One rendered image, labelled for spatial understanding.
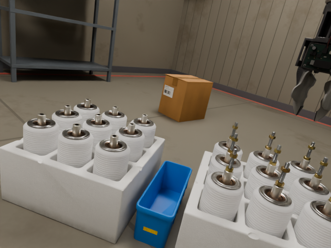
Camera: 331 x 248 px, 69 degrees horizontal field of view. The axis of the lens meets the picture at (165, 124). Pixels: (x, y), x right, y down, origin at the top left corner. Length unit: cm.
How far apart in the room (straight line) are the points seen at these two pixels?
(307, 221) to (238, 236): 16
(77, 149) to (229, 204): 42
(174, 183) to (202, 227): 37
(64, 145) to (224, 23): 317
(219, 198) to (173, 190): 40
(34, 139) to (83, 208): 24
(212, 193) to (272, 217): 14
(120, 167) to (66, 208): 20
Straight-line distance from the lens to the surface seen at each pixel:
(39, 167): 76
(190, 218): 62
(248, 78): 340
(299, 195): 77
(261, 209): 64
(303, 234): 69
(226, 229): 62
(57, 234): 79
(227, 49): 356
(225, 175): 62
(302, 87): 58
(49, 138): 78
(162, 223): 71
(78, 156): 72
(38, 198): 82
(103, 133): 80
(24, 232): 81
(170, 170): 95
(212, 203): 63
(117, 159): 66
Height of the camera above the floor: 56
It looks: 19 degrees down
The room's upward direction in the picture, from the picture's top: 11 degrees clockwise
